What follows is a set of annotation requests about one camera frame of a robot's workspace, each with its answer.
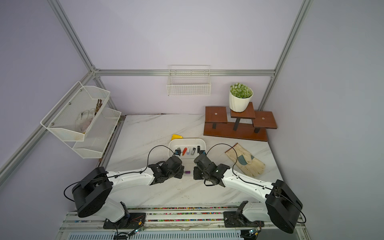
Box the yellow object behind tray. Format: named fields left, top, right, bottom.
left=171, top=134, right=183, bottom=141

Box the brown wooden stepped stand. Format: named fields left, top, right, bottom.
left=204, top=102, right=278, bottom=142

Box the white wire wall basket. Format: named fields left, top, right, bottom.
left=167, top=65, right=211, bottom=97

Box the white pot green plant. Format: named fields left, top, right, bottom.
left=229, top=83, right=254, bottom=113

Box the white storage box tray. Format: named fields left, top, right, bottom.
left=168, top=138, right=207, bottom=160

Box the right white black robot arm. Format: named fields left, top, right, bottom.
left=194, top=154, right=303, bottom=234

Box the clear bag in shelf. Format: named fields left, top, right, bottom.
left=75, top=109, right=96, bottom=134

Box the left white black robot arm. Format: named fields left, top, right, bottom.
left=72, top=156, right=184, bottom=223

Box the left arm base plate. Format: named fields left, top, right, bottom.
left=103, top=213, right=146, bottom=230

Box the white mesh two-tier shelf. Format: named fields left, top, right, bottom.
left=41, top=82, right=122, bottom=159

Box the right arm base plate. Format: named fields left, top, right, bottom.
left=223, top=211, right=265, bottom=228

